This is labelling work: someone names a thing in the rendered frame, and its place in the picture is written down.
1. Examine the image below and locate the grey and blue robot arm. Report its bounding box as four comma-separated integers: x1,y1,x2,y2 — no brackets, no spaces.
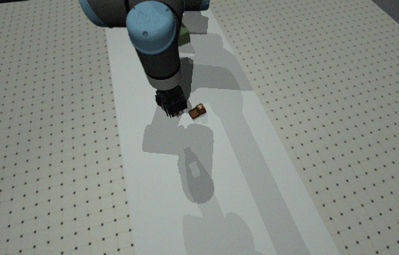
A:
79,0,209,91

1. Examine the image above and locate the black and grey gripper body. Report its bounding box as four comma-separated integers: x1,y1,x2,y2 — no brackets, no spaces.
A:
156,85,187,115

